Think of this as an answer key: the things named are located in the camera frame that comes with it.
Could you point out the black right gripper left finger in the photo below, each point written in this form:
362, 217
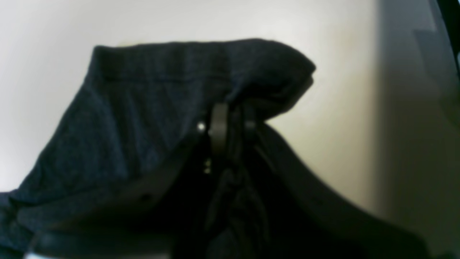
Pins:
153, 217

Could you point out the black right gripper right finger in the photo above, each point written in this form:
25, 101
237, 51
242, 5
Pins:
307, 219

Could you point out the black T-shirt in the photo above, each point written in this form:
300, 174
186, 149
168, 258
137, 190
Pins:
134, 106

